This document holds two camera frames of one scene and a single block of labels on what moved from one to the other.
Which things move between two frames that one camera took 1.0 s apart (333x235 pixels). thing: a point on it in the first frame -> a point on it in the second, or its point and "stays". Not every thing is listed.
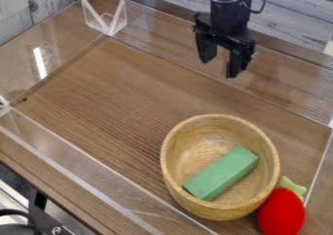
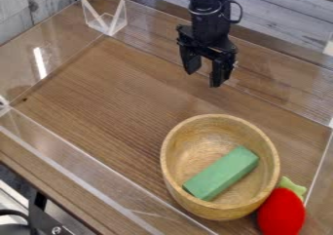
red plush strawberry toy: [283, 210] stays
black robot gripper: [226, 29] -> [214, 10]
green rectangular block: [222, 174] stays
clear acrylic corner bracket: [109, 22] stays
